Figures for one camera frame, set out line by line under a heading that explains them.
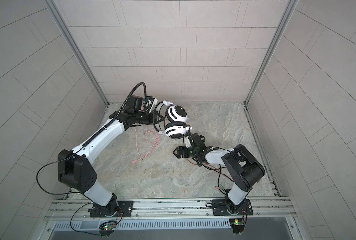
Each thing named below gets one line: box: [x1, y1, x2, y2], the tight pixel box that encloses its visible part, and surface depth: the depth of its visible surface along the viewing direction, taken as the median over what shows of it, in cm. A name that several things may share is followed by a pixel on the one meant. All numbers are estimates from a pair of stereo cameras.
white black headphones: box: [154, 100, 193, 140], surface depth 64 cm
